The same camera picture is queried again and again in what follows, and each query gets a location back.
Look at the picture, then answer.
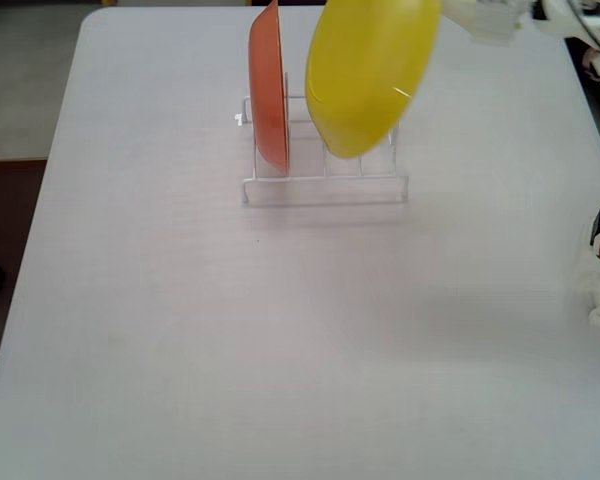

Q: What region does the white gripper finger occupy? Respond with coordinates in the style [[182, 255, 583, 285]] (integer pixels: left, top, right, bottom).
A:
[[442, 0, 476, 39]]

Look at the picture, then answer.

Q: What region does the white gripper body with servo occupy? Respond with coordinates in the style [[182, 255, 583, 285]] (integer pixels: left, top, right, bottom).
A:
[[472, 0, 531, 42]]

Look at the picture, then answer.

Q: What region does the yellow plate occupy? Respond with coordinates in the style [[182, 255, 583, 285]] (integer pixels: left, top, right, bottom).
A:
[[304, 0, 442, 160]]

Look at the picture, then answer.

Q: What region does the orange plate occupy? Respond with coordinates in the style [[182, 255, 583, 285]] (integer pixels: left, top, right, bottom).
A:
[[248, 0, 290, 177]]

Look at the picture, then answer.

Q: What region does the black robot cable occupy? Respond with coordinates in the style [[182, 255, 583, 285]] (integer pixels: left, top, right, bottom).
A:
[[571, 0, 600, 67]]

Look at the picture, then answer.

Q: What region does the white wire plate rack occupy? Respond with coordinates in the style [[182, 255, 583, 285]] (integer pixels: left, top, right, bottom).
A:
[[233, 72, 410, 207]]

